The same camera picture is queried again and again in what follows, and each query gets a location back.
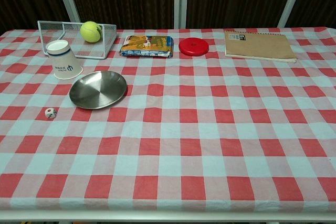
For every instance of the red round disc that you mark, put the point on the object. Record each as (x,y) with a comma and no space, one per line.
(193,46)

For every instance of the brown spiral notebook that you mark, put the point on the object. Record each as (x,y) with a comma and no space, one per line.
(258,47)

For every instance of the yellow tennis ball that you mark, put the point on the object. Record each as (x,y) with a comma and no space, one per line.
(90,32)

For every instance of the white table frame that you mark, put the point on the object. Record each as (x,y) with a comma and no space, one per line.
(168,216)

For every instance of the white paper cup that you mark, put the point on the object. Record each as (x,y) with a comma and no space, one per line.
(64,61)

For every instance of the red white checkered tablecloth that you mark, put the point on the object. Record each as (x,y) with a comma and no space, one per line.
(183,134)

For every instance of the silver metal plate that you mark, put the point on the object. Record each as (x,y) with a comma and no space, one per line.
(98,90)

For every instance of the clear plastic box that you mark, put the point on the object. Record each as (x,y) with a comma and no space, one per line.
(68,27)

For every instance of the white die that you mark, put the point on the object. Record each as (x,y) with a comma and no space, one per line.
(50,113)

